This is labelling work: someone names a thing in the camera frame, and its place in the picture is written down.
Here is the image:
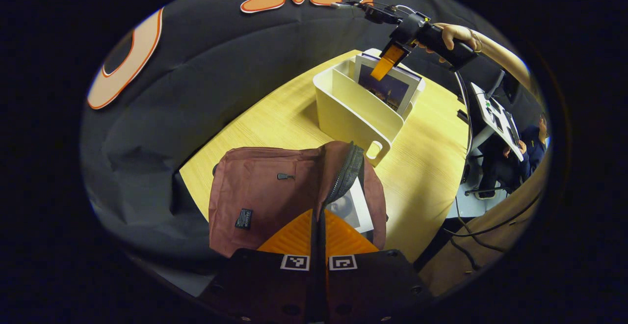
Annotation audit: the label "dark computer monitor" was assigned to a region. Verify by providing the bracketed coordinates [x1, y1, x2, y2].
[500, 69, 522, 104]

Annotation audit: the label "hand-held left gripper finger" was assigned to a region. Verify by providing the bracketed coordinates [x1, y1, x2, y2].
[319, 209, 435, 324]
[199, 209, 319, 324]

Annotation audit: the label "white portrait cover book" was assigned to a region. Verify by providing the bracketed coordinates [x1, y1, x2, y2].
[326, 179, 375, 234]

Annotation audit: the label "cream plastic bookshelf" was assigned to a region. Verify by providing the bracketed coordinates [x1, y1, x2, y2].
[313, 48, 426, 167]

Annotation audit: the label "wooden side table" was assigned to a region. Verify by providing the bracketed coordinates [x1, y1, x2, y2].
[419, 167, 548, 296]

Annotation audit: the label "maroon schoolbag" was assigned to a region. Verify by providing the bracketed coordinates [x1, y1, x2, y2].
[209, 140, 388, 258]

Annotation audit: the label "black floor cables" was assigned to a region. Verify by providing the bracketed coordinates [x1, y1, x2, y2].
[443, 191, 541, 271]

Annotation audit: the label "dark blue cover book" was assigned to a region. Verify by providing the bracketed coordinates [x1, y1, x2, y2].
[353, 53, 422, 116]

